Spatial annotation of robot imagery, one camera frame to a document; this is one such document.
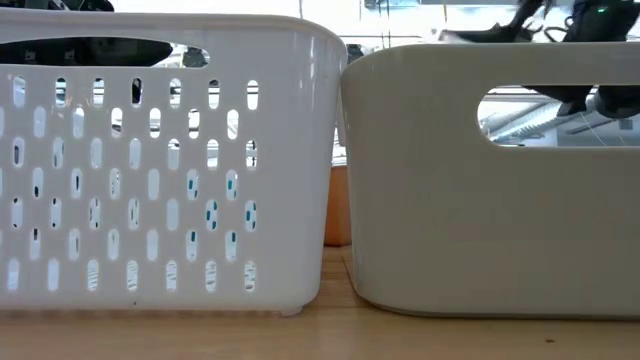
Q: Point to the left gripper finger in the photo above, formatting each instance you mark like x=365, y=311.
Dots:
x=140, y=52

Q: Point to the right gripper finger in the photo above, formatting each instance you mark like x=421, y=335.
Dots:
x=490, y=35

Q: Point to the grey plastic basket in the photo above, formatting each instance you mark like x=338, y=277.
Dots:
x=450, y=225

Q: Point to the white perforated plastic basket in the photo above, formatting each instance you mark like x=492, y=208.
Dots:
x=295, y=200

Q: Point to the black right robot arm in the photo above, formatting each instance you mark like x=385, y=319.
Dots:
x=617, y=102

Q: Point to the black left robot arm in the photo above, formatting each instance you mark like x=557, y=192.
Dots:
x=50, y=4

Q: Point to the black round fixture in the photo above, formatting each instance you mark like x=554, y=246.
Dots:
x=354, y=52

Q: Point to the orange plastic basket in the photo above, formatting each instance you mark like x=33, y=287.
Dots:
x=338, y=210

